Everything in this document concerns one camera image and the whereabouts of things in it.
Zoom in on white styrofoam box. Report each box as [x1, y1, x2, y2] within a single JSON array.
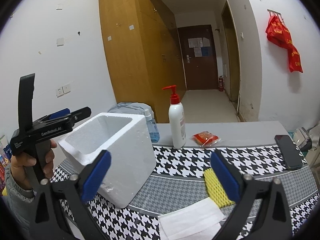
[[58, 113, 156, 209]]

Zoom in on white wall socket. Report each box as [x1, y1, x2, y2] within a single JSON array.
[[55, 84, 71, 98]]

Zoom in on blue sanitizer bottle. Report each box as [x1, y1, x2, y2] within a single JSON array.
[[144, 108, 160, 143]]

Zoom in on white pump lotion bottle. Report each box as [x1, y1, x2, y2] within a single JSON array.
[[162, 85, 186, 149]]

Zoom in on side door frame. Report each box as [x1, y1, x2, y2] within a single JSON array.
[[221, 1, 240, 106]]

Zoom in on wooden wardrobe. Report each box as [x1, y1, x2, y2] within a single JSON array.
[[99, 0, 186, 123]]

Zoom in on grey blue cloth pile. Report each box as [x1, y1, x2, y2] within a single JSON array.
[[108, 102, 155, 118]]

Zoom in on white wall switch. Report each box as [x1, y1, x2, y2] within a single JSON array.
[[56, 37, 65, 47]]

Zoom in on yellow foam net sleeve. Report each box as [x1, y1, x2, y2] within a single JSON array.
[[203, 168, 235, 208]]

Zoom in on dark brown entrance door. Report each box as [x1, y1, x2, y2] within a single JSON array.
[[178, 24, 218, 90]]

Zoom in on red hanging bags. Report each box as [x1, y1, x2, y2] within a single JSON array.
[[265, 14, 303, 73]]

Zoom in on black smartphone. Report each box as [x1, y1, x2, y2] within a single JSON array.
[[274, 135, 303, 170]]

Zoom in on red fire extinguisher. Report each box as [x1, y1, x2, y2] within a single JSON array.
[[218, 75, 224, 92]]

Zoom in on left hand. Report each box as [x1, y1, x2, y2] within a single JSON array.
[[10, 139, 58, 190]]

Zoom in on red snack packet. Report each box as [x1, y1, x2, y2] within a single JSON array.
[[192, 131, 221, 148]]

